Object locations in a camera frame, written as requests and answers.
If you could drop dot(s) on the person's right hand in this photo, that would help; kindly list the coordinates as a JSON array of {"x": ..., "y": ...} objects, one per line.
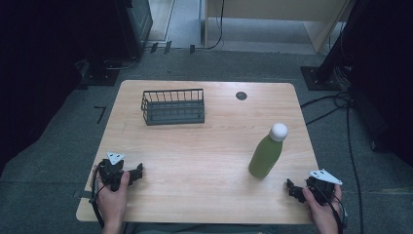
[{"x": 324, "y": 214}]

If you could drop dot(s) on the black metal stand with base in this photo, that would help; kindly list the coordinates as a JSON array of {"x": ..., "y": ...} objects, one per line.
[{"x": 328, "y": 66}]

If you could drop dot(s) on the green bottle with white cap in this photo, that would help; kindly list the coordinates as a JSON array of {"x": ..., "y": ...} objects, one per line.
[{"x": 267, "y": 154}]

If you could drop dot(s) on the person's left hand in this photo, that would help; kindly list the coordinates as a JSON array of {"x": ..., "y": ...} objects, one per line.
[{"x": 112, "y": 204}]

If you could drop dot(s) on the dark cabinet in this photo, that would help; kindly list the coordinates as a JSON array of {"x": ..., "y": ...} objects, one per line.
[{"x": 136, "y": 22}]

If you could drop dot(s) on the dark stand base plate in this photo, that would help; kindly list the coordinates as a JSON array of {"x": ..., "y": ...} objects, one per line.
[{"x": 100, "y": 76}]

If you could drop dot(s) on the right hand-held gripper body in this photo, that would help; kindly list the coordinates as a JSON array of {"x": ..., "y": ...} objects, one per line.
[{"x": 321, "y": 188}]

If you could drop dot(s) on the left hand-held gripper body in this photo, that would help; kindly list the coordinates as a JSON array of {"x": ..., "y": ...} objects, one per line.
[{"x": 111, "y": 174}]

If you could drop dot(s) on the round grey table grommet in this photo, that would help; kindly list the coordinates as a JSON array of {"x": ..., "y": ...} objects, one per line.
[{"x": 241, "y": 96}]

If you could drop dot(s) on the light wooden desk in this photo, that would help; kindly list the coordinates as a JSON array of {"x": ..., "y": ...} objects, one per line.
[{"x": 279, "y": 9}]

